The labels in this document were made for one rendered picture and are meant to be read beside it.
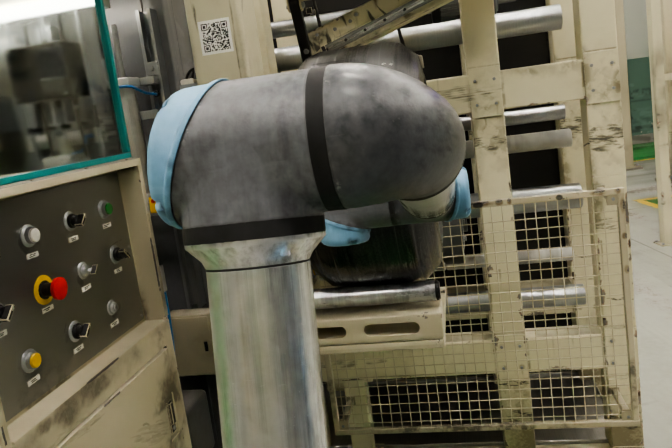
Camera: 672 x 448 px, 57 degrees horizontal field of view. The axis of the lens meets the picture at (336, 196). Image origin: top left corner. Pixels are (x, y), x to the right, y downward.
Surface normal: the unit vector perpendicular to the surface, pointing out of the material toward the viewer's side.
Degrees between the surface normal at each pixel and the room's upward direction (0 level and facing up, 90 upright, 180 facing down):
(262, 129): 73
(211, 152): 80
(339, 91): 53
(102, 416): 90
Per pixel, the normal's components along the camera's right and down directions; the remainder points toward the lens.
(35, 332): 0.98, -0.11
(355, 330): -0.18, 0.17
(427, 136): 0.66, 0.07
